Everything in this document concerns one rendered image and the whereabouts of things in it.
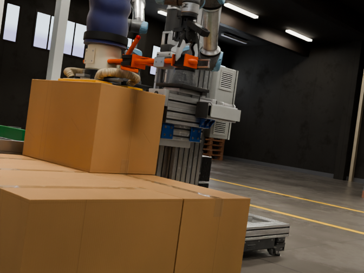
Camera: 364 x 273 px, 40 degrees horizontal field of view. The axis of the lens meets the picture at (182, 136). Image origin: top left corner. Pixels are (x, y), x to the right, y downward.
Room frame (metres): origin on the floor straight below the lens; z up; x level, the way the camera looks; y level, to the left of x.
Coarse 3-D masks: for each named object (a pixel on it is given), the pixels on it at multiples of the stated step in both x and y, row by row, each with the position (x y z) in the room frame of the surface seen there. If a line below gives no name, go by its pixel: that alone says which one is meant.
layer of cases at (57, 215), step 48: (0, 192) 1.45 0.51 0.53; (48, 192) 1.49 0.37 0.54; (96, 192) 1.62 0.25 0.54; (144, 192) 1.78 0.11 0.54; (192, 192) 1.97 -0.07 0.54; (0, 240) 1.43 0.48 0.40; (48, 240) 1.39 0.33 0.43; (96, 240) 1.50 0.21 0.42; (144, 240) 1.64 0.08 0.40; (192, 240) 1.81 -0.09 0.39; (240, 240) 2.02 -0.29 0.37
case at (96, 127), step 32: (32, 96) 2.57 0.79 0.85; (64, 96) 2.37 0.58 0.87; (96, 96) 2.20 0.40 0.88; (128, 96) 2.30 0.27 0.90; (160, 96) 2.44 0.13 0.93; (32, 128) 2.54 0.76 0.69; (64, 128) 2.34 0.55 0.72; (96, 128) 2.19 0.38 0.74; (128, 128) 2.32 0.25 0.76; (160, 128) 2.47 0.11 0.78; (64, 160) 2.32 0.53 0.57; (96, 160) 2.20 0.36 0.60; (128, 160) 2.34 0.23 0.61
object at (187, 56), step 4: (172, 56) 2.10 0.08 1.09; (184, 56) 2.07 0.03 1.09; (188, 56) 2.06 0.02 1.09; (192, 56) 2.07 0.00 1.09; (172, 60) 2.10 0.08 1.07; (180, 60) 2.08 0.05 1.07; (184, 60) 2.05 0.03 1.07; (172, 64) 2.10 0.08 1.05; (176, 64) 2.09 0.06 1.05; (180, 64) 2.07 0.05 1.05; (184, 64) 2.05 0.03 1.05; (188, 64) 2.06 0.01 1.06; (192, 64) 2.08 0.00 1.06; (184, 68) 2.14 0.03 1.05; (188, 68) 2.12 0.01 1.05; (192, 68) 2.10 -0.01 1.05; (196, 68) 2.09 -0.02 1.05
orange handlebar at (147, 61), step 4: (108, 60) 2.45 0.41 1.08; (112, 60) 2.42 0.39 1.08; (116, 60) 2.40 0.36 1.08; (120, 60) 2.38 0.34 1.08; (136, 60) 2.29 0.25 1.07; (140, 60) 2.27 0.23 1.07; (144, 60) 2.25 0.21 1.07; (148, 60) 2.23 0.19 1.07; (152, 60) 2.21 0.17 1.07; (164, 60) 2.15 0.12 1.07; (168, 60) 2.13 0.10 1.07; (188, 60) 2.05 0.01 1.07; (192, 60) 2.05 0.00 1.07; (196, 60) 2.07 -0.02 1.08; (116, 64) 2.48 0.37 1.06; (120, 64) 2.45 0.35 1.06; (144, 64) 2.28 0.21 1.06; (148, 64) 2.26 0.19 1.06; (152, 64) 2.26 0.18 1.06; (196, 64) 2.09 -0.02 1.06; (124, 68) 2.67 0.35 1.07; (128, 68) 2.69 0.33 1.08; (136, 72) 2.73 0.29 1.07
